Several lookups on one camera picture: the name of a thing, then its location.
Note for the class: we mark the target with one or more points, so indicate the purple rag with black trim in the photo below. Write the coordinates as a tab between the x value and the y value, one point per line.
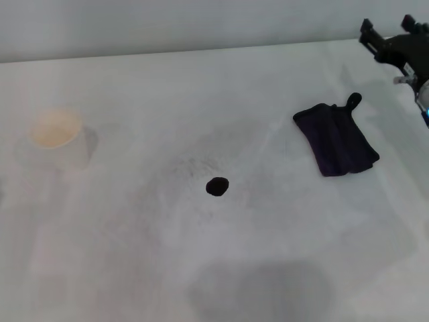
338	141

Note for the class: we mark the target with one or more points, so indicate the white paper cup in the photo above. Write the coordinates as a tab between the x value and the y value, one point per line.
58	137

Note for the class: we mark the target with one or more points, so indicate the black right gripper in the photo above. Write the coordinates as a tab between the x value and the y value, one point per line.
399	50

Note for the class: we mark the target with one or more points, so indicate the black water stain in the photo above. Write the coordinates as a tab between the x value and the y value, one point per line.
217	186

